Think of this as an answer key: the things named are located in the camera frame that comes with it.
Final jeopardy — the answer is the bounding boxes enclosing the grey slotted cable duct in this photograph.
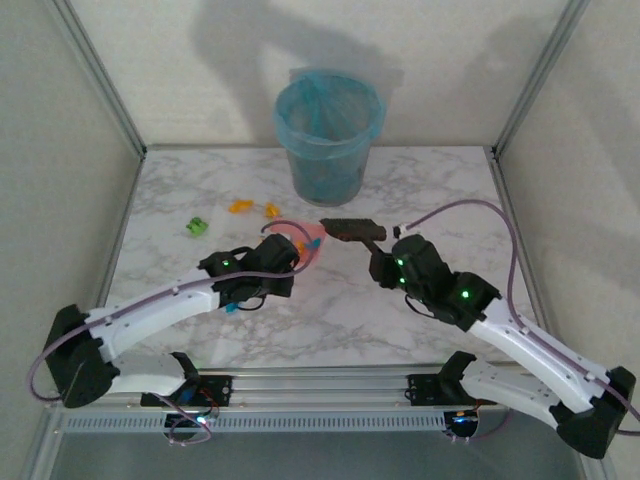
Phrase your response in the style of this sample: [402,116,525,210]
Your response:
[59,412,447,434]

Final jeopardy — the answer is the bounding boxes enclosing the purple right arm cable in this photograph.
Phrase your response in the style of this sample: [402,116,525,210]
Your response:
[402,198,640,445]

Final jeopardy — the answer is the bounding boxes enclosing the dark brown hand brush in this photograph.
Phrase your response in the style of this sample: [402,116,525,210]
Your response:
[318,216,389,264]

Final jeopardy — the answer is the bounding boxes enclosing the pink plastic dustpan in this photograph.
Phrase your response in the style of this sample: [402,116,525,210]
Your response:
[263,221,330,274]

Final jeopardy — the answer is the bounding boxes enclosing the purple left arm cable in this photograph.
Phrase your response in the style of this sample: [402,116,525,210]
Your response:
[28,219,321,447]

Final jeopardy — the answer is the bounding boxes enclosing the aluminium table end rail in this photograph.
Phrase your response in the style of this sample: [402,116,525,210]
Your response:
[143,143,496,152]

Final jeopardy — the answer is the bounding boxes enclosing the grey mesh trash bin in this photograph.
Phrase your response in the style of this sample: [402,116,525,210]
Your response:
[275,69,385,207]

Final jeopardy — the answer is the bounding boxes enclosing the aluminium table side rail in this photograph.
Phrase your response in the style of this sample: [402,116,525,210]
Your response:
[94,149,147,314]
[487,145,556,361]

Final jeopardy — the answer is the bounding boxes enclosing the aluminium frame post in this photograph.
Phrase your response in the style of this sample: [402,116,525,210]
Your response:
[47,0,147,157]
[492,0,592,159]

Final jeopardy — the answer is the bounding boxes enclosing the blue plastic bin liner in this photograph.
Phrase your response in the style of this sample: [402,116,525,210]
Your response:
[272,66,387,162]

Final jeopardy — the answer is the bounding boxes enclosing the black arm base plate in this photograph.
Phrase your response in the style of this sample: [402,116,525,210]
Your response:
[407,372,454,407]
[139,372,234,407]

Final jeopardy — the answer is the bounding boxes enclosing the aluminium mounting rail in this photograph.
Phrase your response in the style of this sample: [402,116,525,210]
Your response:
[47,367,597,414]

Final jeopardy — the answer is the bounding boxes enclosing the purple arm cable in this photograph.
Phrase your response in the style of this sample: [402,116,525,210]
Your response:
[28,219,321,447]
[402,198,640,445]

